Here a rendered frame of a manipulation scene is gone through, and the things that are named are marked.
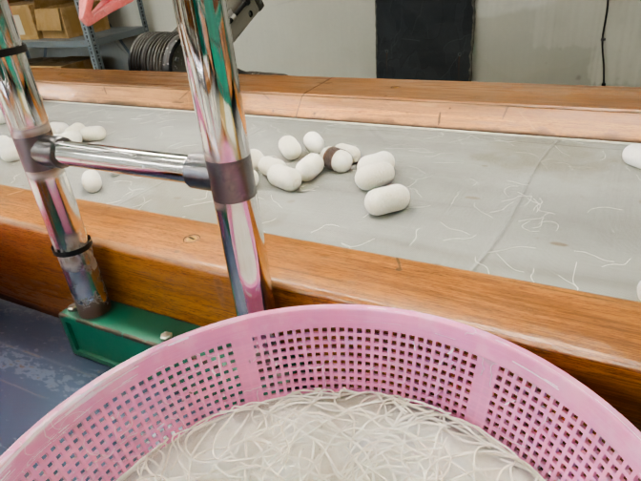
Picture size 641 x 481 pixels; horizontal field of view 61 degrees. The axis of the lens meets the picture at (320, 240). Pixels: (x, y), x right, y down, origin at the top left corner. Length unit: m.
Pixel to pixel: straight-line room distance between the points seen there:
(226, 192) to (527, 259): 0.21
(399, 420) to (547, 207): 0.24
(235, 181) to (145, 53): 0.91
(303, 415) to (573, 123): 0.43
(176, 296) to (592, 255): 0.28
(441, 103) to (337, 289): 0.37
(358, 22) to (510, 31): 0.69
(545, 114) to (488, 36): 1.98
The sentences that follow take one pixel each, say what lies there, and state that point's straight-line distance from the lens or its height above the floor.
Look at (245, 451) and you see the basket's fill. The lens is 0.28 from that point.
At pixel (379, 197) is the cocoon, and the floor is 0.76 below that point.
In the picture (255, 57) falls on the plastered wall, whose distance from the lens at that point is 3.06.
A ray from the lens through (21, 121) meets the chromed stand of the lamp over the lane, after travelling 0.38.
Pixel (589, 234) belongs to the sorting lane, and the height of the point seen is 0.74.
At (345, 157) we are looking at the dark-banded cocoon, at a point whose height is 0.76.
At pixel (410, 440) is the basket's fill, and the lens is 0.27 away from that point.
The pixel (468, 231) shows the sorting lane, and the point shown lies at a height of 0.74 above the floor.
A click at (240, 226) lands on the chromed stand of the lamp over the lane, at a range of 0.28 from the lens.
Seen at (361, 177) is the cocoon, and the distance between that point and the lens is 0.48.
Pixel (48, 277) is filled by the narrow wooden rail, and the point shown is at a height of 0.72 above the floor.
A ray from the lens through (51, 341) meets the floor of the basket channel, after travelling 0.50.
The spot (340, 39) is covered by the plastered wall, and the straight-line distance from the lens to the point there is 2.81.
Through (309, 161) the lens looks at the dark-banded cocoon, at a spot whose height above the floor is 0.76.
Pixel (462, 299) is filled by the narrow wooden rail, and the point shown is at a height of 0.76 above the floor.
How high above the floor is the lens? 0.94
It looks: 30 degrees down
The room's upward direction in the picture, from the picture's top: 6 degrees counter-clockwise
